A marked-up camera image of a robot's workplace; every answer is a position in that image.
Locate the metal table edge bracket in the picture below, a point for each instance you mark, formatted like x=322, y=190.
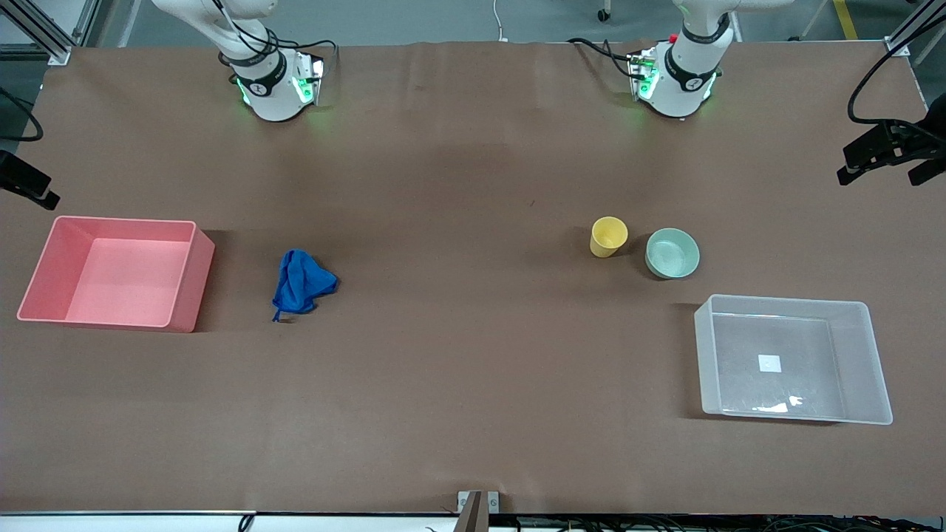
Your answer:
x=477, y=510

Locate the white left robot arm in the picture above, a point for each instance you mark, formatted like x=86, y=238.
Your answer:
x=680, y=81

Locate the white square label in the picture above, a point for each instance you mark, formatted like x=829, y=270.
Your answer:
x=769, y=363

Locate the blue cloth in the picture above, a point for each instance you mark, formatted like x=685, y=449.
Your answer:
x=299, y=284

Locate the clear plastic bin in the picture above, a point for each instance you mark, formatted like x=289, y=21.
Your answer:
x=791, y=362

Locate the brown table cover sheet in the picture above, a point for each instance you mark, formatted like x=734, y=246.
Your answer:
x=473, y=332

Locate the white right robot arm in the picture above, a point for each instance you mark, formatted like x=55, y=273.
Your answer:
x=270, y=81

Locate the yellow plastic cup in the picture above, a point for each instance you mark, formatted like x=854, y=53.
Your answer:
x=607, y=236

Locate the mint green bowl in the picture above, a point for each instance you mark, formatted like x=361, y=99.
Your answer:
x=672, y=253

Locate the aluminium frame post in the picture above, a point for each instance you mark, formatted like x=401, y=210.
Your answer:
x=44, y=33
x=913, y=29

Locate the pink plastic bin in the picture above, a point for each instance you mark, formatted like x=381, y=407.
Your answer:
x=118, y=273

